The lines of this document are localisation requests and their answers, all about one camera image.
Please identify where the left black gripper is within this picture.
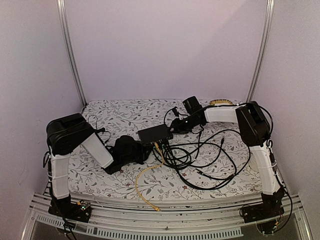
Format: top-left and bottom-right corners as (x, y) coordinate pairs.
(121, 143), (151, 167)

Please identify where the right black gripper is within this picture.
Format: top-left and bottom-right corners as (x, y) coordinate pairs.
(167, 115), (200, 135)

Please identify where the black network switch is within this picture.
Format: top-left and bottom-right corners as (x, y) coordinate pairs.
(137, 124), (173, 144)

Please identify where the black power adapter plug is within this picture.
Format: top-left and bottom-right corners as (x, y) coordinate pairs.
(88, 115), (111, 147)

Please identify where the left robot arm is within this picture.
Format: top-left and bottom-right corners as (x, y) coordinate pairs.
(46, 113), (153, 217)

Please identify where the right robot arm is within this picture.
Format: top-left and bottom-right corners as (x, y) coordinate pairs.
(169, 96), (286, 218)

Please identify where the floral table mat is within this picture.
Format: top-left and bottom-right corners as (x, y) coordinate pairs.
(68, 99), (262, 203)

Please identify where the woven bamboo tray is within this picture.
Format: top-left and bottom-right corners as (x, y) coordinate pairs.
(209, 99), (234, 106)

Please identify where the cream ribbed cup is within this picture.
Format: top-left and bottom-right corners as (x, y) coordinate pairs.
(248, 159), (259, 172)

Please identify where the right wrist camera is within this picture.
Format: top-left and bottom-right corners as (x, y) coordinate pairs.
(171, 107), (182, 119)

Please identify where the black cable bundle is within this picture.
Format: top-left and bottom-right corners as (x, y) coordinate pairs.
(149, 128), (252, 193)

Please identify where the yellow ethernet cable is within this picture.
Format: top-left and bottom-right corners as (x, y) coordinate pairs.
(134, 141), (166, 213)

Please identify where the front aluminium rail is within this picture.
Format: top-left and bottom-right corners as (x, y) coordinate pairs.
(22, 192), (313, 238)

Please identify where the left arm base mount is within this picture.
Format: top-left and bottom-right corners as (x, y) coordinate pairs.
(48, 196), (92, 223)

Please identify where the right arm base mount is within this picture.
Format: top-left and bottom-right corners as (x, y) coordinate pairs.
(239, 199), (285, 223)

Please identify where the right aluminium frame post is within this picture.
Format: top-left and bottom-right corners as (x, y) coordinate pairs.
(245, 0), (275, 102)

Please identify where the aluminium frame post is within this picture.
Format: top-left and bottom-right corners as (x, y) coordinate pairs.
(56, 0), (87, 107)
(245, 0), (275, 102)

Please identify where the left aluminium frame post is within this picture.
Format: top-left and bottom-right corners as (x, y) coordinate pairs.
(56, 0), (87, 107)

